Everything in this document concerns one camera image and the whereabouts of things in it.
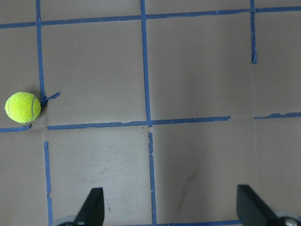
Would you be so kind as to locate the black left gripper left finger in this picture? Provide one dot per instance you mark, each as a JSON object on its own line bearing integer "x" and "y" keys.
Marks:
{"x": 92, "y": 211}

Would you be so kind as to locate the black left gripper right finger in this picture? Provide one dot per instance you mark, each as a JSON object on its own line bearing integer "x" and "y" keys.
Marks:
{"x": 252, "y": 210}

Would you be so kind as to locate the tennis ball near loose tape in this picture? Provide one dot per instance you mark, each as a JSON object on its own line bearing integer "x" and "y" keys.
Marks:
{"x": 22, "y": 107}

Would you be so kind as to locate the brown paper table cover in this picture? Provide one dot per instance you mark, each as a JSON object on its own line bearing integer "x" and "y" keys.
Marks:
{"x": 167, "y": 105}

